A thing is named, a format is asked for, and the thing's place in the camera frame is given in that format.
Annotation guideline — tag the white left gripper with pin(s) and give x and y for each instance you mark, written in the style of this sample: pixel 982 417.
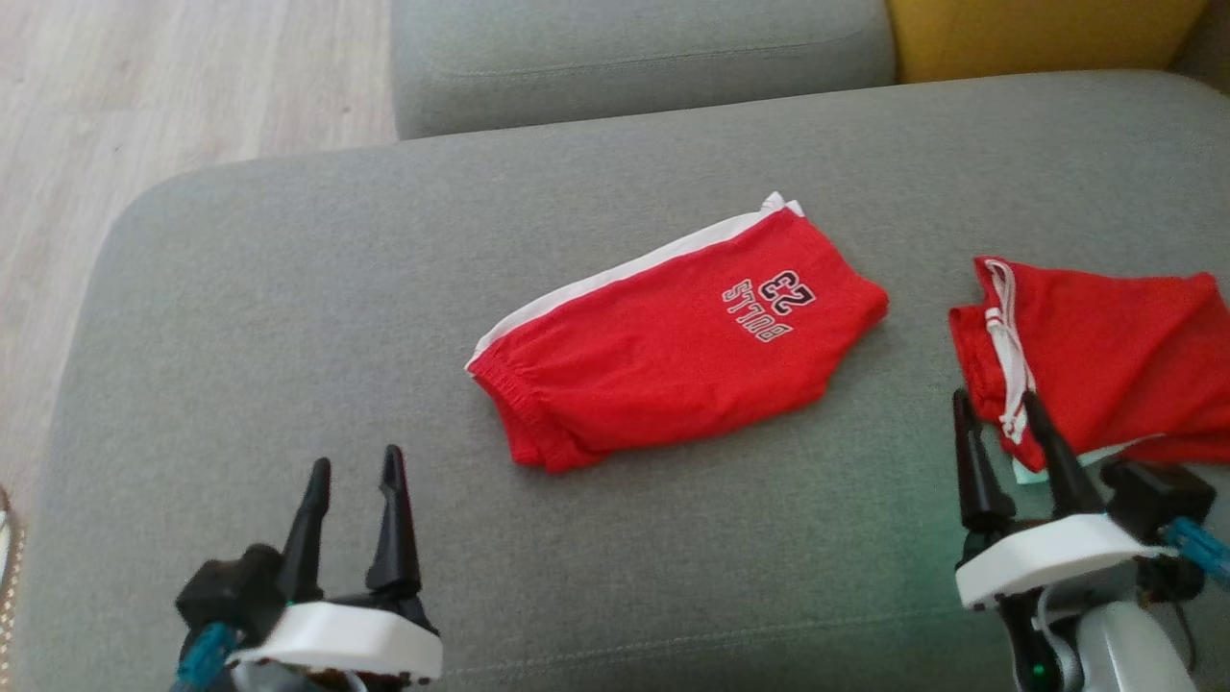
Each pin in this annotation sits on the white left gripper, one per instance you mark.
pixel 346 639

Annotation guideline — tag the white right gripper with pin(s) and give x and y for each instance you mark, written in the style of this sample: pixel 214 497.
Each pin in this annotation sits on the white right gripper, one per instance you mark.
pixel 1047 557

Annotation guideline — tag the red white basketball jersey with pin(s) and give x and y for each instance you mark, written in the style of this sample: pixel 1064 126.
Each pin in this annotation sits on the red white basketball jersey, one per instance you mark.
pixel 1124 356

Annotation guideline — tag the red basketball shorts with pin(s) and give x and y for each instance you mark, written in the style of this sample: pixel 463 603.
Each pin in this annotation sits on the red basketball shorts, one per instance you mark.
pixel 673 365

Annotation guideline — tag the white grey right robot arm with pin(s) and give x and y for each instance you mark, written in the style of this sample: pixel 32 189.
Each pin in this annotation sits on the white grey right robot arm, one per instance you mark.
pixel 1115 644

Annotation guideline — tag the grey sofa seat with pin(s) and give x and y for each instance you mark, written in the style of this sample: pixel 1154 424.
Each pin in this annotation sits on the grey sofa seat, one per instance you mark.
pixel 384 336

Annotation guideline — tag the yellow cushion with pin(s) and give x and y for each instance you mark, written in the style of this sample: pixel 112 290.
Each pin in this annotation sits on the yellow cushion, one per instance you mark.
pixel 1038 34

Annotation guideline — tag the grey sofa back cushion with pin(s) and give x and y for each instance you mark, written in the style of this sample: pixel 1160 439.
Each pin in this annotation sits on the grey sofa back cushion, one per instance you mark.
pixel 625 58

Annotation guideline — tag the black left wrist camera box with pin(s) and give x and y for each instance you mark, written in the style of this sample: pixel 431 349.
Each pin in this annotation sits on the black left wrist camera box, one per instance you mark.
pixel 231 591

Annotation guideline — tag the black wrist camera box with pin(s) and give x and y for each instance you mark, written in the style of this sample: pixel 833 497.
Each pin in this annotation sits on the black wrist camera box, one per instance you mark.
pixel 231 591
pixel 1158 500

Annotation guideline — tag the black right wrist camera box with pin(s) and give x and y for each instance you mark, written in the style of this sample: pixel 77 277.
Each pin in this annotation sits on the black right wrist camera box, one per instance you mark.
pixel 1158 500

